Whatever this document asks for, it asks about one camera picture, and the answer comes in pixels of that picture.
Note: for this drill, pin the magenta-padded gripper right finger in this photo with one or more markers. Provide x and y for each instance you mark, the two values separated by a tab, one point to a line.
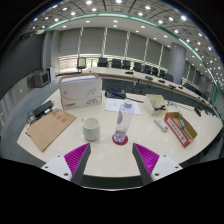
165	165

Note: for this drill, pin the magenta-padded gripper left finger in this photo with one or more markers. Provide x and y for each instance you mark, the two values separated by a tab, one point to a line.
56	165

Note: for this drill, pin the clear plastic water bottle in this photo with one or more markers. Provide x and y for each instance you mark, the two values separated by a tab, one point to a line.
122	123

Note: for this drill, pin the red-edged open cardboard box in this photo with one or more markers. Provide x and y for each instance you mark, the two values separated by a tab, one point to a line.
176	130

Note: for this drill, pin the brown cardboard envelope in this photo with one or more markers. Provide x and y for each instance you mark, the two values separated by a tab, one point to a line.
50	128

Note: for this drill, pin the white remote control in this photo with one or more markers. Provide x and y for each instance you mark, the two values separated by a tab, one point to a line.
161	124

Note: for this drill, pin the small green device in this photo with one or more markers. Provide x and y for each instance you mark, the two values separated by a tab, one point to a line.
182	124

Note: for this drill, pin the white ceramic mug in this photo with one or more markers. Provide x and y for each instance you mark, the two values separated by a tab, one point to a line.
91	130

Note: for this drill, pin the flat round red coaster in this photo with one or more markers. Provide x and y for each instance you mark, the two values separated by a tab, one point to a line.
115	142

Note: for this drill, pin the black power adapter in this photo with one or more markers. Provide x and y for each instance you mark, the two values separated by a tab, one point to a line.
41	109

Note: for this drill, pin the small beige open box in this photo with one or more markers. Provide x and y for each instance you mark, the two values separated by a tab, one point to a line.
151	103

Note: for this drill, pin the white copy paper box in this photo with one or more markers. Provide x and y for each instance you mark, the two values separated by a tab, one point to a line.
80	93

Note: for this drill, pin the white printed paper sheet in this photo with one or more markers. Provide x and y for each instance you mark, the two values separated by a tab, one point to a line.
113	106

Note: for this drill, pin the grey boxy monitor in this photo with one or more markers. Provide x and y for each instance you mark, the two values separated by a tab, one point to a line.
41	79

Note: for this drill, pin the black desk phone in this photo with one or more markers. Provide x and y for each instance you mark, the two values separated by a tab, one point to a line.
115	92

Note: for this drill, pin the long curved conference desk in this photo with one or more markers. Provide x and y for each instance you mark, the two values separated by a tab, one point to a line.
110	70

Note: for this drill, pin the row of black office chairs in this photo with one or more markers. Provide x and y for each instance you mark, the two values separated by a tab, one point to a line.
116	63

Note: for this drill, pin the group of ceiling lights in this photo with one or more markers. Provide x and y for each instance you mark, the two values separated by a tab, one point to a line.
115	21

